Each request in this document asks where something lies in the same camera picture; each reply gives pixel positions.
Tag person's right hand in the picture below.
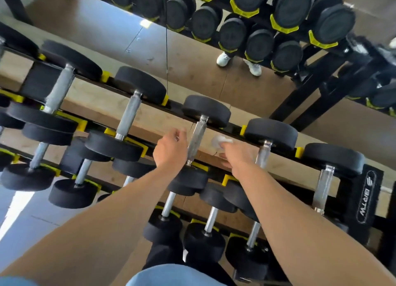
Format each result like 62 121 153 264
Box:
218 141 259 180

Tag person's left forearm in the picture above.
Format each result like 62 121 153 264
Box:
0 167 186 279

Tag light blue shirt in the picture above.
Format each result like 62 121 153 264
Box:
0 263 227 286

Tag rows of black dumbbells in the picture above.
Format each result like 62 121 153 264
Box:
0 21 366 281

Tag white cleaning cloth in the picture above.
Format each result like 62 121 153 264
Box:
211 135 235 149

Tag wall mirror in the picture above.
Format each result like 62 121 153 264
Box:
0 0 396 169

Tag person's left hand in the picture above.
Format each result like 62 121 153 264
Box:
152 128 189 175

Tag black yellow dumbbell rack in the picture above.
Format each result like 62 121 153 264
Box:
0 45 396 284

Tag person's right forearm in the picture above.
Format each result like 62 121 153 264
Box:
232 167 396 286

